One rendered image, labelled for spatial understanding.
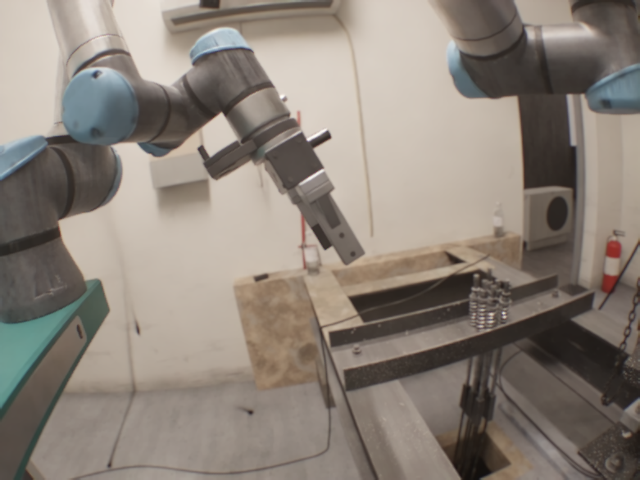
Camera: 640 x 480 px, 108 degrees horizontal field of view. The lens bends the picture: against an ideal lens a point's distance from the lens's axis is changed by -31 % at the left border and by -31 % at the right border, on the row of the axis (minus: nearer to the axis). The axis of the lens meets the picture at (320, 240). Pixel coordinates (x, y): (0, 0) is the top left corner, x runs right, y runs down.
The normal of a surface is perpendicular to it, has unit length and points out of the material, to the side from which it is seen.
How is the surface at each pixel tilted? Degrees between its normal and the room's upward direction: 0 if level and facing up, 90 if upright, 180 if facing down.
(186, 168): 90
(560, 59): 102
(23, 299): 73
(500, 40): 141
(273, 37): 90
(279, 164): 83
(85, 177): 95
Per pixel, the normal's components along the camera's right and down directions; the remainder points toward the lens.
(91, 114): -0.11, 0.25
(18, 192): 0.80, 0.05
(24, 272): 0.58, -0.18
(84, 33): 0.27, 0.06
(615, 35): -0.64, 0.23
